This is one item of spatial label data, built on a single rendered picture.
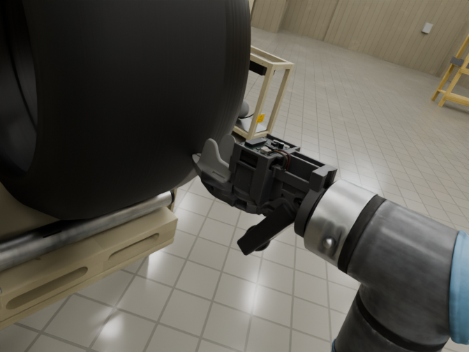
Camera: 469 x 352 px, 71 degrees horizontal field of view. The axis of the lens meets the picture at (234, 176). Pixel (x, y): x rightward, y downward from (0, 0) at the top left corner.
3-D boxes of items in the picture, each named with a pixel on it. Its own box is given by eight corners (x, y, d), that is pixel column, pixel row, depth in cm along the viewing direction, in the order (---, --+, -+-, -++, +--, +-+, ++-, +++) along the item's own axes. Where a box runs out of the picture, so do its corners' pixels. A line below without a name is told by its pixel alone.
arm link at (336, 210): (361, 247, 41) (325, 286, 34) (325, 228, 43) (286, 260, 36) (386, 184, 37) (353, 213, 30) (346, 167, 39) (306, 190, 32)
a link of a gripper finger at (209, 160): (197, 126, 48) (246, 148, 43) (192, 162, 51) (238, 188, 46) (181, 128, 46) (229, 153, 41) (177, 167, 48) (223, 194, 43)
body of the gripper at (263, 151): (265, 131, 45) (347, 165, 39) (253, 186, 49) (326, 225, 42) (227, 141, 39) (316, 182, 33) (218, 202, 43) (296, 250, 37)
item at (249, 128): (248, 148, 314) (273, 64, 273) (204, 121, 342) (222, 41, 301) (268, 142, 339) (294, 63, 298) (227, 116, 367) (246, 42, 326)
